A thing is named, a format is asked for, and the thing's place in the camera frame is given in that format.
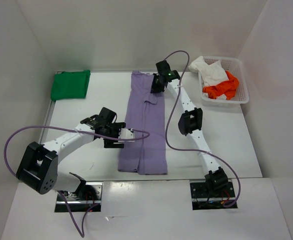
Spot green t-shirt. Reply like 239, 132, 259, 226
50, 70, 91, 101

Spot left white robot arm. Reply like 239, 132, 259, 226
16, 107, 126, 200

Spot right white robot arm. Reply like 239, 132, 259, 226
150, 60, 229, 197

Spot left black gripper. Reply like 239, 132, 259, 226
103, 122, 126, 149

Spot purple t-shirt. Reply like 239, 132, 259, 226
118, 71, 168, 175

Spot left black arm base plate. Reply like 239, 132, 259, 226
62, 182, 103, 213

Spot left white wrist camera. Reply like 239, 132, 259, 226
118, 128, 135, 142

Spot white plastic basket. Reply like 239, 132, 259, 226
201, 56, 249, 108

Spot white t-shirt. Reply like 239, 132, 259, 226
188, 56, 229, 100

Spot orange t-shirt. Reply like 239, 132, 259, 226
202, 70, 240, 101

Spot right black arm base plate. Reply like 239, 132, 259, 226
189, 181, 236, 211

